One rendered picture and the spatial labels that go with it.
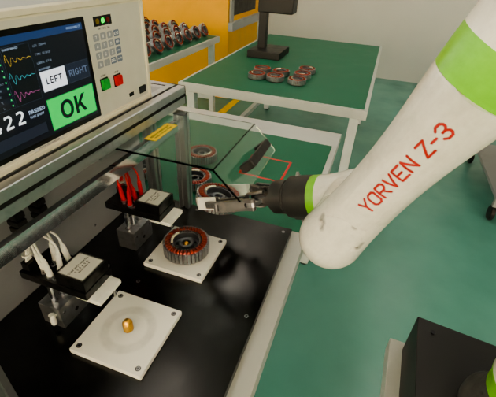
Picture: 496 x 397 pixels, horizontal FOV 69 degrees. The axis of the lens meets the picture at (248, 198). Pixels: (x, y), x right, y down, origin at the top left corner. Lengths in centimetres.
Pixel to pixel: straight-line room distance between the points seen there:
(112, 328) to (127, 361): 8
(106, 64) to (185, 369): 57
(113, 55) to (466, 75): 59
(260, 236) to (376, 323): 103
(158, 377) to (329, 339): 114
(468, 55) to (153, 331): 66
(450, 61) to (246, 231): 69
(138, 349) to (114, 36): 58
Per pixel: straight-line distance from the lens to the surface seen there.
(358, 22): 573
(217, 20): 421
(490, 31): 42
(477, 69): 42
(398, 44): 575
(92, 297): 72
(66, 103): 69
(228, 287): 84
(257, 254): 93
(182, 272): 86
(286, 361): 166
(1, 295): 88
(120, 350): 76
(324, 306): 187
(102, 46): 75
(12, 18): 62
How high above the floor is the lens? 139
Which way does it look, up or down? 34 degrees down
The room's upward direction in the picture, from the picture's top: 3 degrees clockwise
